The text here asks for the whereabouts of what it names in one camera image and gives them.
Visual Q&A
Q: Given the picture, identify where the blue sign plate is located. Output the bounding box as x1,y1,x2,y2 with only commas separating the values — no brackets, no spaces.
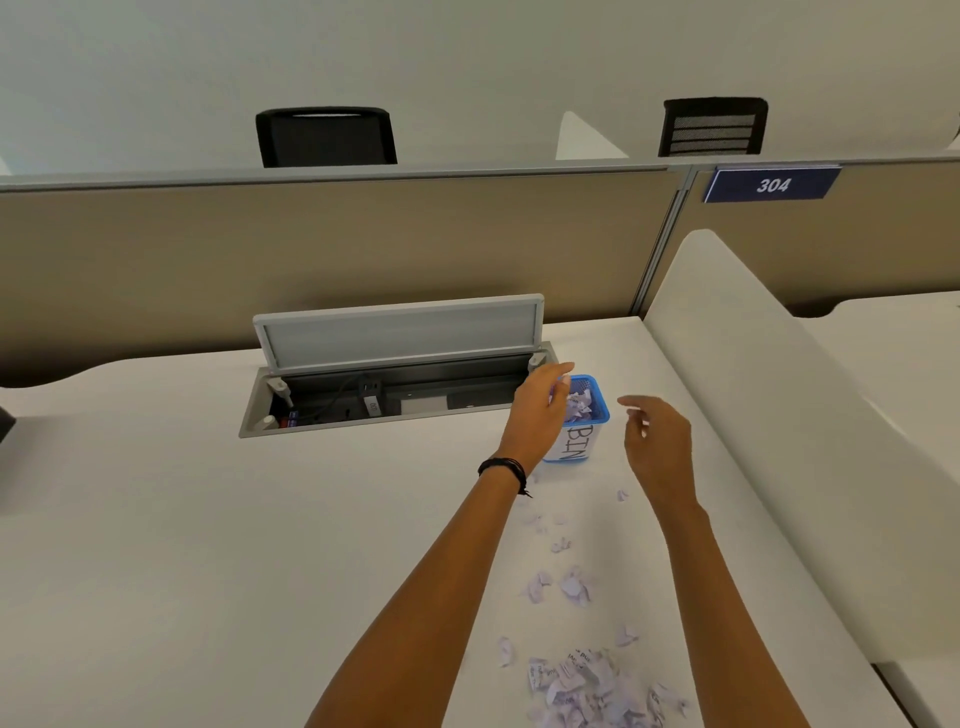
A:
702,165,843,205

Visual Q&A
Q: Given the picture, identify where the person's left forearm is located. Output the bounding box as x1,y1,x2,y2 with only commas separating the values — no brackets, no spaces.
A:
305,463,530,728

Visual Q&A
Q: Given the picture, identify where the person's right forearm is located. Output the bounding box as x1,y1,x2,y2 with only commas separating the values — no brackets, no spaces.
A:
654,504,813,728

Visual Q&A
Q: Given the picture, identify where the grey cable box lid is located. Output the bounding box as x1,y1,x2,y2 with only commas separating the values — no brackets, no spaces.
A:
252,293,546,375

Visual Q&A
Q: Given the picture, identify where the white rounded desk divider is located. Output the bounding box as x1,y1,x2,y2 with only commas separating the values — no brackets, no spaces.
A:
642,228,960,666

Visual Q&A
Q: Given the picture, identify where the person's right hand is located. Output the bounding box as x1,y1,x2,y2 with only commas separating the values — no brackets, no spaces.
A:
616,395,703,520

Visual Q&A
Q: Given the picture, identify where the blue mesh bin white label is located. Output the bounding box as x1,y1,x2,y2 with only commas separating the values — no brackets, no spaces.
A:
541,374,612,465

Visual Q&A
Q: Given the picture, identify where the heap of crumpled paper scraps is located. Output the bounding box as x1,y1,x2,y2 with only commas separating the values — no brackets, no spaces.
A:
561,378,599,423

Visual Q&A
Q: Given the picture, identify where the grey recessed cable box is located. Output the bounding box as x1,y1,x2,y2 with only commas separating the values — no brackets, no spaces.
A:
238,342,558,440

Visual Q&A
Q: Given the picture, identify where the narrow beige partition panel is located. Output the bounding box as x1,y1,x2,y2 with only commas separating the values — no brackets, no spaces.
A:
633,156,960,318

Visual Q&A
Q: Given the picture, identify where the scattered pile of paper scraps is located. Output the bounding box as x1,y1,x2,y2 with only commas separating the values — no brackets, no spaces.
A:
495,487,693,728

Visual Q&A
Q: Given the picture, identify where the black office chair solid back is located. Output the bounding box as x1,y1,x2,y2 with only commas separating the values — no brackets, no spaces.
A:
255,105,399,169

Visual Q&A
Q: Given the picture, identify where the black office chair slatted back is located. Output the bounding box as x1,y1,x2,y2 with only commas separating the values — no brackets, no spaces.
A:
657,96,770,159

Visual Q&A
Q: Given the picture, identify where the wide beige partition panel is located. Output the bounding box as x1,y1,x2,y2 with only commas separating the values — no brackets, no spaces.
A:
0,165,693,390

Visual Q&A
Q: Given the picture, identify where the black cord wristband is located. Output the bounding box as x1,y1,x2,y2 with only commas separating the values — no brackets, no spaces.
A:
477,456,534,499

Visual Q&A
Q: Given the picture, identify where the person's left hand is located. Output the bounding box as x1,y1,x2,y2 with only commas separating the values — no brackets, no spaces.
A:
497,362,576,477

